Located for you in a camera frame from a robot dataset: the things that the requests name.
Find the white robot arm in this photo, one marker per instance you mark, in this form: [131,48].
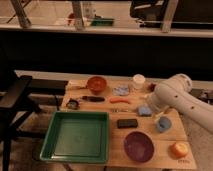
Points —
[174,92]

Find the metal fork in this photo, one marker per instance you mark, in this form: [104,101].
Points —
[118,110]

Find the green box on shelf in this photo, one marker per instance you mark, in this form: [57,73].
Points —
[102,22]

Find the light blue crumpled cloth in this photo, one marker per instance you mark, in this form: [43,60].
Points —
[121,91]

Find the dark red brown object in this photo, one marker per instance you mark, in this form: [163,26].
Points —
[152,87]

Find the black rectangular sponge block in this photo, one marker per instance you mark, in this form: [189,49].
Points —
[127,123]

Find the small blue cup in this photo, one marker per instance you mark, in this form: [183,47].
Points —
[163,124]

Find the green plastic tray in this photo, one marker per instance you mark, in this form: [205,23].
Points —
[77,137]

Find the blue folded cloth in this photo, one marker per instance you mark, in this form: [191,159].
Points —
[144,111]

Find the orange fruit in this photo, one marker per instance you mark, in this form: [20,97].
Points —
[179,149]

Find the black handled brush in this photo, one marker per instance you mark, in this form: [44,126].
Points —
[93,98]

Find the orange red bowl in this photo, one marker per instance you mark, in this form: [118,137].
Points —
[96,84]

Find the small black round tin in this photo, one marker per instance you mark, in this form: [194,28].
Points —
[73,104]

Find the orange carrot toy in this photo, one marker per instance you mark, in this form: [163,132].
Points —
[119,100]

